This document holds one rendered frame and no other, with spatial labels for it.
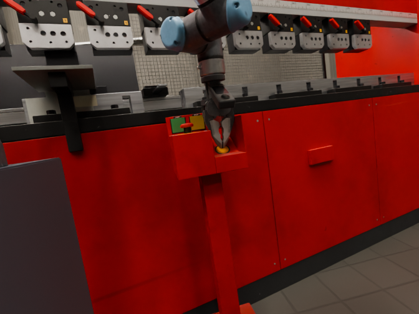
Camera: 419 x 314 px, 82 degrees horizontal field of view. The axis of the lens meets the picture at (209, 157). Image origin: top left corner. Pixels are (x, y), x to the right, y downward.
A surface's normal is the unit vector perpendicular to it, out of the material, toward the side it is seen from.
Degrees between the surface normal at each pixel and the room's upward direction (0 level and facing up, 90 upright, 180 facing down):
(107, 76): 90
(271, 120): 90
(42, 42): 90
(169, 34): 93
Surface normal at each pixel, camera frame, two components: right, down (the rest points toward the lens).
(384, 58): -0.90, 0.18
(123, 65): 0.40, 0.04
